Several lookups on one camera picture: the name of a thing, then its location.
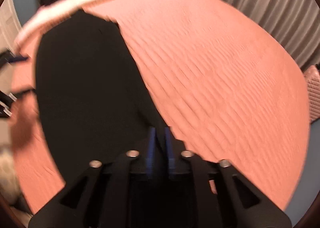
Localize black pants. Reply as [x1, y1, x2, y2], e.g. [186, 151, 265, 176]
[35, 10, 167, 183]

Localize pink hard suitcase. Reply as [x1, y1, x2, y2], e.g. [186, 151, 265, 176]
[304, 64, 320, 123]

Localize pink quilted bedspread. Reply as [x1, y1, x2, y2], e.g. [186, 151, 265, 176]
[12, 0, 309, 213]

